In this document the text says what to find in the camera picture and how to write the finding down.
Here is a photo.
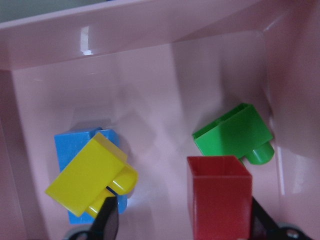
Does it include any green toy block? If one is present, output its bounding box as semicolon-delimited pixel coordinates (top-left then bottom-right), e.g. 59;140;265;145
192;103;275;165

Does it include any yellow toy block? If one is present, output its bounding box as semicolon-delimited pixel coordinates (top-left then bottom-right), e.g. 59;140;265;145
45;132;138;219

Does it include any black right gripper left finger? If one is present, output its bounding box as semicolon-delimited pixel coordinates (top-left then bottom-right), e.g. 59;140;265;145
88;196;119;240

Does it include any pink plastic box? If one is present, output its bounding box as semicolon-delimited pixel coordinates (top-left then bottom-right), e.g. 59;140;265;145
0;0;320;240

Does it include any blue toy block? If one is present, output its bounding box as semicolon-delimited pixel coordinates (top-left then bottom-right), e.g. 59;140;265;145
54;127;128;225

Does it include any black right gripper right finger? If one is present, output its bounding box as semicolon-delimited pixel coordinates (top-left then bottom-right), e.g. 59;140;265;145
249;197;283;240

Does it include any red toy block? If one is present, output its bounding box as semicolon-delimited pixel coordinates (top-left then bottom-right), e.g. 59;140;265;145
187;155;252;240

